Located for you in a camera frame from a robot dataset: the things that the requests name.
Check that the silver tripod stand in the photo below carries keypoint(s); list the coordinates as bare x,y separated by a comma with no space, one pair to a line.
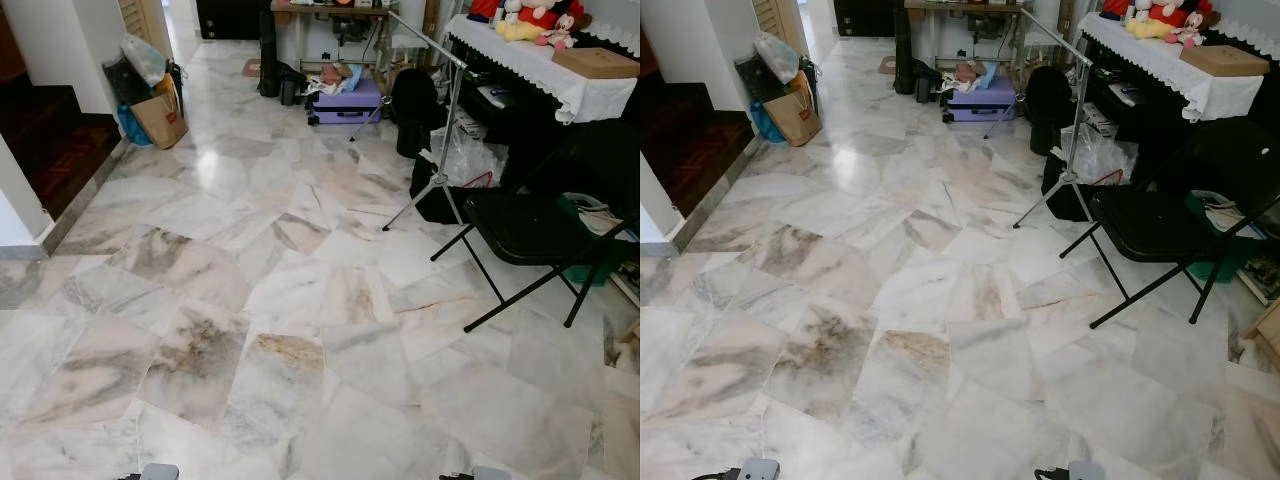
452,120
1074,120

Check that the flat brown cardboard box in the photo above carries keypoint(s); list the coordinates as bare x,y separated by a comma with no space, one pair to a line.
1225,60
598,63

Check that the clear plastic bag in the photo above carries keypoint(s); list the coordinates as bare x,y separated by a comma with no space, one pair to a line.
1100,155
470,158

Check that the pile of clothes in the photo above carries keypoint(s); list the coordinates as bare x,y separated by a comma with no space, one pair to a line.
342,76
975,73

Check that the black rolled mat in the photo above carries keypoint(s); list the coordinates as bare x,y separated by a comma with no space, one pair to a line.
268,55
903,52

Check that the small brown floor mat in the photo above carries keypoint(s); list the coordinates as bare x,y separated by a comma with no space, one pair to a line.
252,67
888,64

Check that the dark wooden stairs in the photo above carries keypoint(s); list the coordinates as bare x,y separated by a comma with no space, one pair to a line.
690,140
50,140

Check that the white plastic bag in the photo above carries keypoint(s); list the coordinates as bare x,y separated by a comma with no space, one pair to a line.
778,55
145,58

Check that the yellow plush toy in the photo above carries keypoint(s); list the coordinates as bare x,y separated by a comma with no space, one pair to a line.
1150,28
518,31

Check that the white lace tablecloth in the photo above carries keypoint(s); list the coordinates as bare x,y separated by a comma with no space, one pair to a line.
1205,92
565,88

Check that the red mouse plush toy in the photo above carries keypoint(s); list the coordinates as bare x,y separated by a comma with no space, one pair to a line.
545,14
1175,12

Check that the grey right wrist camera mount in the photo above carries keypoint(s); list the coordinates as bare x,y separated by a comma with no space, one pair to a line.
1087,471

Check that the black upright piano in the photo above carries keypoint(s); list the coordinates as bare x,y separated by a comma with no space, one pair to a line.
1150,115
520,125

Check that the black backpack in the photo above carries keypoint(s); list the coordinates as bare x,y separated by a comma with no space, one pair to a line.
415,105
1048,102

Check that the green crate with papers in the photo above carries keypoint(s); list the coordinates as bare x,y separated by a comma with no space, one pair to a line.
1225,212
595,215

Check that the black cabinet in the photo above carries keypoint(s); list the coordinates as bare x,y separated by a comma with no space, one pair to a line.
868,16
230,18

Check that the wooden louvre door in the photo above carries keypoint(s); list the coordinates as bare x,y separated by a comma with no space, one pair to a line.
145,15
780,15

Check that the black bag with red trim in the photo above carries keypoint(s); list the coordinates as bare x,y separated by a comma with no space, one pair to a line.
435,200
1065,198

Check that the blue bag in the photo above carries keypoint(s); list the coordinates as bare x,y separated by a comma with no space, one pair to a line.
130,128
763,124

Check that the purple suitcase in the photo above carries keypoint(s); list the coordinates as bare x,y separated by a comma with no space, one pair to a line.
350,102
985,99

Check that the wooden desk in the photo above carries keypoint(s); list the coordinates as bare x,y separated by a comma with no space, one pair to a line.
965,6
330,8

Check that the black folding chair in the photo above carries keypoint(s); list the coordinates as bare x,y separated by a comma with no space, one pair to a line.
1150,225
525,228

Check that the brown paper bag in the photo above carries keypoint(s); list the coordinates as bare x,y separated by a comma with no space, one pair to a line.
795,120
162,122

